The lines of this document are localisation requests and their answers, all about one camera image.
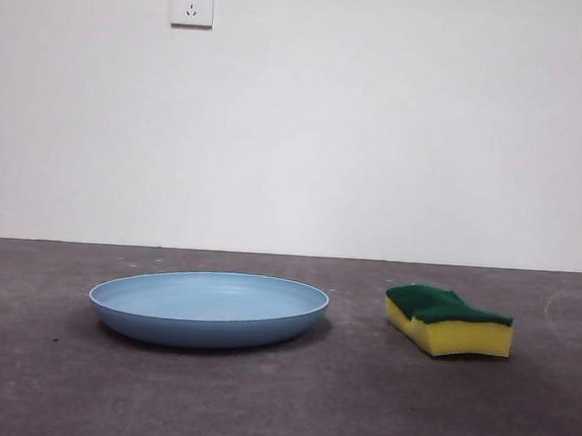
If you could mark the blue round plate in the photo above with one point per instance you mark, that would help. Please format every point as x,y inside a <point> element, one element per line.
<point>206,304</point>

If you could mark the yellow sponge with green scourer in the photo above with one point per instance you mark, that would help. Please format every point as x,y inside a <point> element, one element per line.
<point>452,331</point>

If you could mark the white wall socket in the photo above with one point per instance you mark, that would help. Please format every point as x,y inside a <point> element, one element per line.
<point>192,3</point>

